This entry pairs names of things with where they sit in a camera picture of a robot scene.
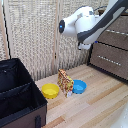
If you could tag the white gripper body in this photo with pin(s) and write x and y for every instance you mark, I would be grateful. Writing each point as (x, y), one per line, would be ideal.
(85, 46)

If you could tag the brown fabric drawer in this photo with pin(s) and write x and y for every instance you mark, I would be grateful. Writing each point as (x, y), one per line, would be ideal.
(116, 36)
(110, 66)

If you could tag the yellow granola box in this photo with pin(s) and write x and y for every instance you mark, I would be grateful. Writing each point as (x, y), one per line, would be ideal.
(65, 82)

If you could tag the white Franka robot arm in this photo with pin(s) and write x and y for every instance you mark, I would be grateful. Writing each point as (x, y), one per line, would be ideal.
(86, 23)

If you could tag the blue plastic bowl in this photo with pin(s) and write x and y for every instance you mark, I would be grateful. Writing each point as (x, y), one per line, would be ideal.
(80, 86)

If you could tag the yellow plastic bowl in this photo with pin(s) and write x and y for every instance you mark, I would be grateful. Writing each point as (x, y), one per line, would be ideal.
(50, 90)

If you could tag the woven beige folding screen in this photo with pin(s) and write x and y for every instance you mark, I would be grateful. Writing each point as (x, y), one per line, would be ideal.
(30, 33)

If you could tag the black fabric storage box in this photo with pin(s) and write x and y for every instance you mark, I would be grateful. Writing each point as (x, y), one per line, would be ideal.
(16, 96)

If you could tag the dark drawer cabinet frame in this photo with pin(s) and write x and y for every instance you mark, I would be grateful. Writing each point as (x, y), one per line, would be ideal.
(90, 56)

